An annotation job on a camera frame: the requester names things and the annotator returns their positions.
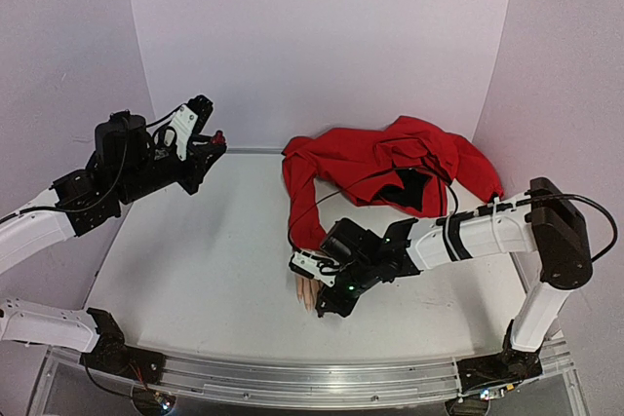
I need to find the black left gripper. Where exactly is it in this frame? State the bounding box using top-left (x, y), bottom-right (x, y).
top-left (118, 130), bottom-right (228, 206)

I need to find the red nail polish bottle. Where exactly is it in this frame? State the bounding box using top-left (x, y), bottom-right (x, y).
top-left (211, 131), bottom-right (227, 145)

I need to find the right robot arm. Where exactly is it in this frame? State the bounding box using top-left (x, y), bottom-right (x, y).
top-left (314, 177), bottom-right (594, 353)

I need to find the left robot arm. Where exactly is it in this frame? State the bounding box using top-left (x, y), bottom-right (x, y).
top-left (1, 109), bottom-right (227, 273)

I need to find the mannequin hand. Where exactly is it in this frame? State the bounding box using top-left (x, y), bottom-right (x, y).
top-left (295, 274), bottom-right (323, 312)

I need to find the red jacket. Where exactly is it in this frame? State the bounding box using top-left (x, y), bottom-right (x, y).
top-left (282, 116), bottom-right (504, 250)

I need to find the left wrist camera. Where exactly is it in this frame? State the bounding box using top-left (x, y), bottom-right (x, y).
top-left (165, 95), bottom-right (214, 161)

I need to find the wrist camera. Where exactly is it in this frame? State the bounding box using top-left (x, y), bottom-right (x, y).
top-left (165, 95), bottom-right (214, 161)
top-left (289, 250), bottom-right (340, 287)

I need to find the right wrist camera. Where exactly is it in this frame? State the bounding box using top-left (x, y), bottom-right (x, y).
top-left (289, 250), bottom-right (340, 287)

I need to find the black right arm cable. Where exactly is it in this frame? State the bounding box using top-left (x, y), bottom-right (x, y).
top-left (286, 166), bottom-right (620, 264)

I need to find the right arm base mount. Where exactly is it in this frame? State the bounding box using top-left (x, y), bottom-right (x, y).
top-left (457, 327), bottom-right (542, 395)

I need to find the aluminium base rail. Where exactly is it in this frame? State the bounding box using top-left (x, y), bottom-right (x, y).
top-left (27, 333), bottom-right (588, 415)

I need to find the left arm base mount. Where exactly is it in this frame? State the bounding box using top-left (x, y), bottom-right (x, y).
top-left (80, 308), bottom-right (166, 384)

